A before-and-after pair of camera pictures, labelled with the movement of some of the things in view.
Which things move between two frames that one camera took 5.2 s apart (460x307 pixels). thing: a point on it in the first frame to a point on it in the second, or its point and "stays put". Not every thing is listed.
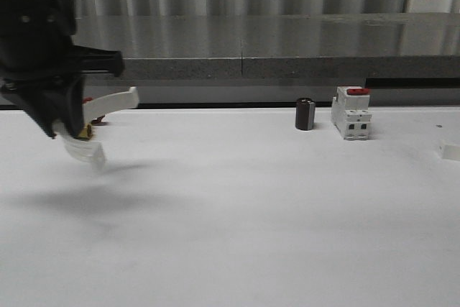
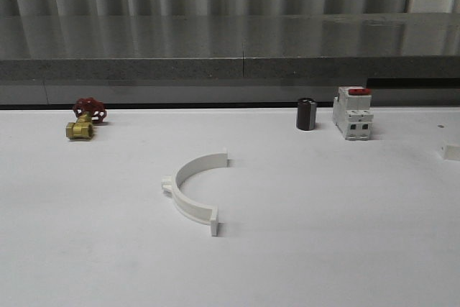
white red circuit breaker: [351, 112] stays put
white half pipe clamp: [88, 149] to [170, 183]
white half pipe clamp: [449, 152] stays put
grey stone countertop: [269, 46] stays put
